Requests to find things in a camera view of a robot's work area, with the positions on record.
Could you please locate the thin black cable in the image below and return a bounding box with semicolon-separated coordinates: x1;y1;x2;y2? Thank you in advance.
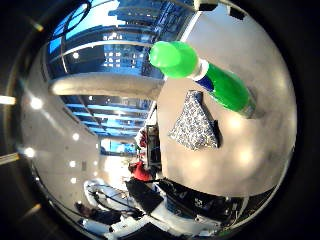
87;186;141;214

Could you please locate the blue patterned cloth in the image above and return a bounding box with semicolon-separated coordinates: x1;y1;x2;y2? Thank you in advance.
167;89;222;151

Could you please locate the red item on shelf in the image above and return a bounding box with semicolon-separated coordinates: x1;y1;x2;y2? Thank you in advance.
138;129;149;149

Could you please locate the person in dark clothing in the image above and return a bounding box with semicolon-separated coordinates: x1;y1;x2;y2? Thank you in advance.
74;200;123;226

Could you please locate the dark shelf unit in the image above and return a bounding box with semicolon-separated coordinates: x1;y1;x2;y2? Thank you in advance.
145;124;164;169

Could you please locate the white desk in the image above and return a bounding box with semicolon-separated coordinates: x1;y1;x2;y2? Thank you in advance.
83;179;148;214

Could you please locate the person in red top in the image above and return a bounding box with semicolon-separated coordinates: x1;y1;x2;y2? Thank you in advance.
128;160;154;183

